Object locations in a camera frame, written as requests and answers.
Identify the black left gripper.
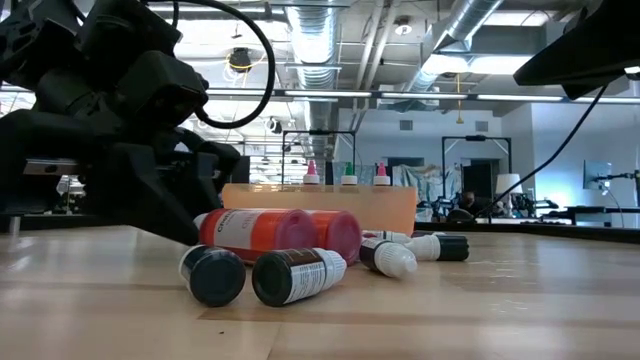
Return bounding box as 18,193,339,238
0,107,201,246

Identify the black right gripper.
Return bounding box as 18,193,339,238
513,0,640,100

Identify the large orange food coloring bottle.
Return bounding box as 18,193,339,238
193,208,317,265
308,209,363,266

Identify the small brown-label food coloring bottle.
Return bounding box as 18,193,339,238
251,247,348,308

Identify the black monitor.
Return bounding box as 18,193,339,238
219,155,251,184

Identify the black ceiling device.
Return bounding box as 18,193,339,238
228,47,253,74

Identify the orange mat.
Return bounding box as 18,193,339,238
222,183,419,236

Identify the white-shade table lamp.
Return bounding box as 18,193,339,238
494,172,525,216

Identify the pale draped cloth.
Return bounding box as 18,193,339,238
392,164,464,201
332,160,376,185

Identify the person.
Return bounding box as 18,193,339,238
457,189,479,214

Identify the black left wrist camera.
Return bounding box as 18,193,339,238
117,49,209,129

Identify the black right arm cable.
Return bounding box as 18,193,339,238
479,83,609,217

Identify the black frame stand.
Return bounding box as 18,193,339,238
281,128,357,184
441,134,513,211

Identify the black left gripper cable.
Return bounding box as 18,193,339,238
149,0,277,130

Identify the grey wall monitor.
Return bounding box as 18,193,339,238
583,159,614,191

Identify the black aluminium table frame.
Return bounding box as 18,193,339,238
0,213,640,246

